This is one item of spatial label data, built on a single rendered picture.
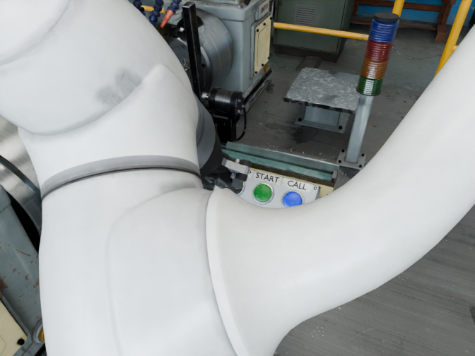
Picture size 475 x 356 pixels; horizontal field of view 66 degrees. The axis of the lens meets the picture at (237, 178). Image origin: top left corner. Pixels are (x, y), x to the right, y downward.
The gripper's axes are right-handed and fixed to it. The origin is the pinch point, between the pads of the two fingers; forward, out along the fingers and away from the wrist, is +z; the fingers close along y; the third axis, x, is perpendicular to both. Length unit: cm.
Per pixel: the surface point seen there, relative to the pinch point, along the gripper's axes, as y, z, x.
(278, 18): 87, 271, -210
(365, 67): -15, 34, -41
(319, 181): -11.1, 32.4, -9.6
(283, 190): -8.2, 4.0, -1.4
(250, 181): -2.4, 4.0, -1.5
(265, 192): -5.5, 3.2, -0.2
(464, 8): -61, 181, -172
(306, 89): 3, 61, -45
